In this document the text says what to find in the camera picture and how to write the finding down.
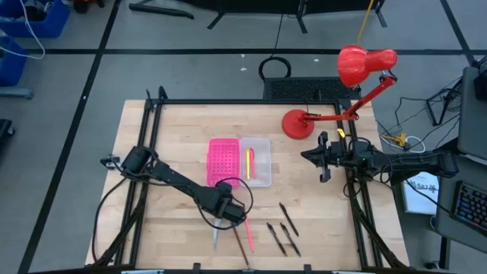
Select yellow hanging cable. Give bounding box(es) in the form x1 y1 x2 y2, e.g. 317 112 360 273
355 0 376 47

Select black flat bar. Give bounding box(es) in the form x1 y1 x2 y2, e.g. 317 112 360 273
128 2 196 21

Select black wire stand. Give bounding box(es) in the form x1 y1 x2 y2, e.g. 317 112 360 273
425 77 464 127

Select large blue plastic bin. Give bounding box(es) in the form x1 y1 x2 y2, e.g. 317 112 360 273
0 0 72 40

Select black-handled scissors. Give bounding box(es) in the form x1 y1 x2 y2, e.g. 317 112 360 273
212 218 222 253

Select brown pencil with blue end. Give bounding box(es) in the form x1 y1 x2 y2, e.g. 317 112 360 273
232 224 251 269

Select yellow plug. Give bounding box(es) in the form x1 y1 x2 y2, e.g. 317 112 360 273
380 132 409 148

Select white printed booklet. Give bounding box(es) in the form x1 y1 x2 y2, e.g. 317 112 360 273
400 170 441 216

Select black pen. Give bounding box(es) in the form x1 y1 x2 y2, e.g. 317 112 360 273
266 221 288 257
278 202 301 238
279 221 303 258

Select black mesh chair back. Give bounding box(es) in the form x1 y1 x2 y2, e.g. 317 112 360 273
263 75 362 102

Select pink perforated box lid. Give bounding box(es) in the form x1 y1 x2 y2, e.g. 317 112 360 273
206 137 241 189

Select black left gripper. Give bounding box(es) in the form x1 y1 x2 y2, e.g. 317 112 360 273
206 182 247 226

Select red desk lamp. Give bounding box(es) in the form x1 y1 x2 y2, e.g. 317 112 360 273
281 45 399 141

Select grey raised desk panel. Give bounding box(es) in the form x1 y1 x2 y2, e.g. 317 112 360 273
456 65 487 161

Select clear plastic supply box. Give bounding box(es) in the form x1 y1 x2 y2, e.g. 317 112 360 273
238 136 272 188

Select backlit black keyboard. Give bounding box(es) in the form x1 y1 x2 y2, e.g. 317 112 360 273
451 180 487 234

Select small blue plastic bin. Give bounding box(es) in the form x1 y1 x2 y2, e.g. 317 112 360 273
0 34 28 88

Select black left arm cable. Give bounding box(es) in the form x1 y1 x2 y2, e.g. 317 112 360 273
90 176 130 264

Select white cable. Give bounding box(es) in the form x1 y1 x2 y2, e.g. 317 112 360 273
0 0 46 61

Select grey side desk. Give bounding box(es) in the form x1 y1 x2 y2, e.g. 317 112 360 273
432 151 487 247

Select black stand legs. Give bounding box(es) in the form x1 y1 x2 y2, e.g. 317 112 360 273
206 0 388 35

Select pink pencil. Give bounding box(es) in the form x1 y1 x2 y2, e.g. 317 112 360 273
244 216 256 253

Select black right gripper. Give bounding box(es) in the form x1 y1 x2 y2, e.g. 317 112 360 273
299 130 346 183

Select coiled black cable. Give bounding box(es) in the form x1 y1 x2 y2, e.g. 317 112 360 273
257 56 293 81

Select black metal table frame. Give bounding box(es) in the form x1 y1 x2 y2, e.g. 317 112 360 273
85 85 411 274

